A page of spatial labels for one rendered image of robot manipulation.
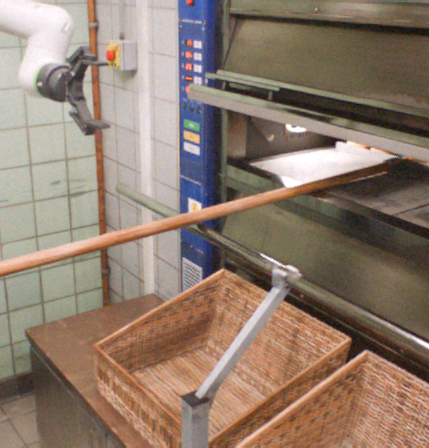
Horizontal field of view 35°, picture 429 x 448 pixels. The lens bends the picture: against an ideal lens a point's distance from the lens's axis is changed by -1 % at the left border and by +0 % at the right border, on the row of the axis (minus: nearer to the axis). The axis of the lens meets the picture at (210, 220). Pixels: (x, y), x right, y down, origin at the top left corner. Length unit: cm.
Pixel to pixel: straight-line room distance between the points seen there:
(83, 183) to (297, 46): 136
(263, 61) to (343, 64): 29
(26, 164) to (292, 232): 125
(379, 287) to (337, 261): 15
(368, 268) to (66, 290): 162
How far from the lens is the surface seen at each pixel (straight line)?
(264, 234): 201
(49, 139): 279
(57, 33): 178
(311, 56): 177
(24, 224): 284
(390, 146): 141
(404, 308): 167
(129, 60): 250
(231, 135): 209
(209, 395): 137
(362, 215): 170
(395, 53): 160
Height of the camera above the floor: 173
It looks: 20 degrees down
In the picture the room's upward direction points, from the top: straight up
